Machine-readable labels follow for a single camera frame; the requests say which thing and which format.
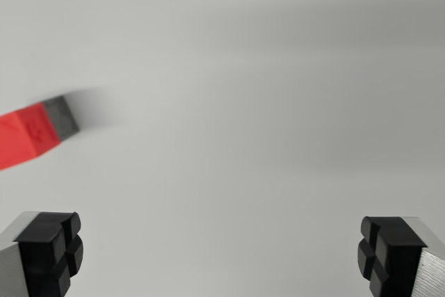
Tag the gripper right finger with black rubber pad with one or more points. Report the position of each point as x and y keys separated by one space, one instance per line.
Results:
x=396 y=258

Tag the gripper left finger with black rubber pad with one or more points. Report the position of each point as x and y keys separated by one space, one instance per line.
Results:
x=38 y=258

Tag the grey cube with sun relief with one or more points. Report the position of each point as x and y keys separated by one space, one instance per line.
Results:
x=62 y=116

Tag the red cube with studs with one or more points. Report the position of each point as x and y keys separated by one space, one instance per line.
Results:
x=24 y=137

